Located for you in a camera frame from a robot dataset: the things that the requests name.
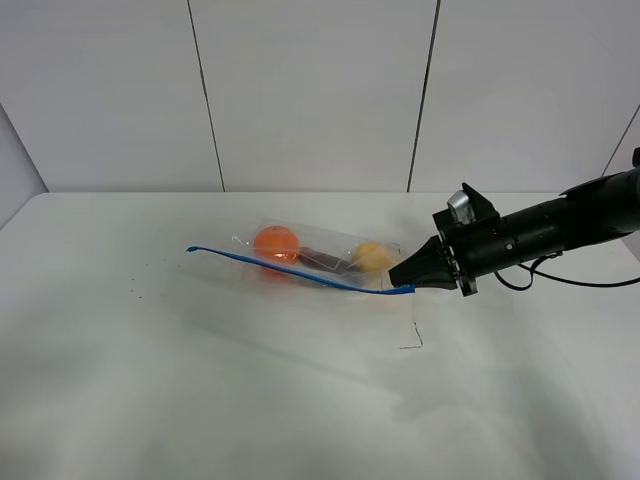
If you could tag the yellow pear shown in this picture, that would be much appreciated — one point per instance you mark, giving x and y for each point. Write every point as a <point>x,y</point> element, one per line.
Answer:
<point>371,257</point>

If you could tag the clear zip bag blue seal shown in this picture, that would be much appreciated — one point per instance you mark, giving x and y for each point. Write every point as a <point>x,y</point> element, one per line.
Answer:
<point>237,246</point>

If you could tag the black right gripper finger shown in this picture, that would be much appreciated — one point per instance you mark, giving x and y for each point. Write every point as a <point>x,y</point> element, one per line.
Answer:
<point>444,283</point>
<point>431,260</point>

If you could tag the purple eggplant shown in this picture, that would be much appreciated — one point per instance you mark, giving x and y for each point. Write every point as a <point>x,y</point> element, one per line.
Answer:
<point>323,262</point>

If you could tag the orange fruit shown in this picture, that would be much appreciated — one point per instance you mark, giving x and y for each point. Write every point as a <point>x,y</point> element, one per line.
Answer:
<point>277,244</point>

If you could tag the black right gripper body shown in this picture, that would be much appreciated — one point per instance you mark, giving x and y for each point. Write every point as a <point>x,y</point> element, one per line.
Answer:
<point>476,250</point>

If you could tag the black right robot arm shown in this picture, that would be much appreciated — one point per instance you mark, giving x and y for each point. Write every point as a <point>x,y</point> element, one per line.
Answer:
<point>595,212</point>

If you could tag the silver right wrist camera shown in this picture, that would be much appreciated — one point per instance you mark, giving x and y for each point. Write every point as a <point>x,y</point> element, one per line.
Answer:
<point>467,206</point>

